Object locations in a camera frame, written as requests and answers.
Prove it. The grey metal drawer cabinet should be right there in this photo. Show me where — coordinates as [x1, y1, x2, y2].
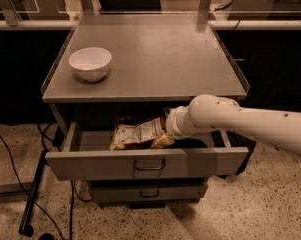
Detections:
[40, 13, 251, 210]

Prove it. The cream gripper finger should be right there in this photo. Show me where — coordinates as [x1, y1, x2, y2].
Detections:
[151, 132, 175, 149]

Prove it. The brown chip bag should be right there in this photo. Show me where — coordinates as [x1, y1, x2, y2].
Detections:
[110, 117, 164, 150]

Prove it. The lower grey drawer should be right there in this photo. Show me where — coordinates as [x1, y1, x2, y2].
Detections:
[89, 178, 207, 205]

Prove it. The open top drawer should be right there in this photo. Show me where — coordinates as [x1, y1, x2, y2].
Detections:
[46, 122, 248, 181]

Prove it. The black bar on floor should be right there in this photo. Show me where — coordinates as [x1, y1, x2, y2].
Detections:
[19, 150, 46, 237]

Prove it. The black floor cable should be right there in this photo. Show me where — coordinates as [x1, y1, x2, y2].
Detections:
[0, 122, 76, 240]

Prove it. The white ceramic bowl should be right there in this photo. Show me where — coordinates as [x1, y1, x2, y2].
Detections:
[69, 47, 112, 82]

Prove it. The glass barrier with posts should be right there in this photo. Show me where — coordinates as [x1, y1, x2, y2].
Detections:
[0, 0, 301, 31]

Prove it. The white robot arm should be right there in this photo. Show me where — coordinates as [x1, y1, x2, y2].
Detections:
[165, 94, 301, 156]

